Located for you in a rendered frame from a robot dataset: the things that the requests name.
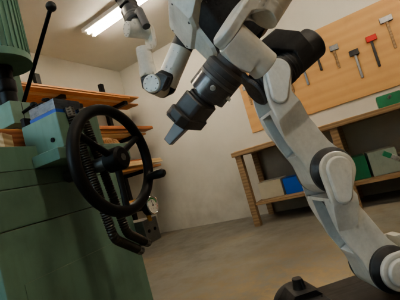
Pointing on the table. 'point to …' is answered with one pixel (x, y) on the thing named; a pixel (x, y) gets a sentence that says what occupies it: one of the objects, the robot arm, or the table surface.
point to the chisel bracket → (12, 114)
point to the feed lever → (39, 46)
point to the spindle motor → (13, 38)
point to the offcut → (6, 140)
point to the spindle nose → (7, 84)
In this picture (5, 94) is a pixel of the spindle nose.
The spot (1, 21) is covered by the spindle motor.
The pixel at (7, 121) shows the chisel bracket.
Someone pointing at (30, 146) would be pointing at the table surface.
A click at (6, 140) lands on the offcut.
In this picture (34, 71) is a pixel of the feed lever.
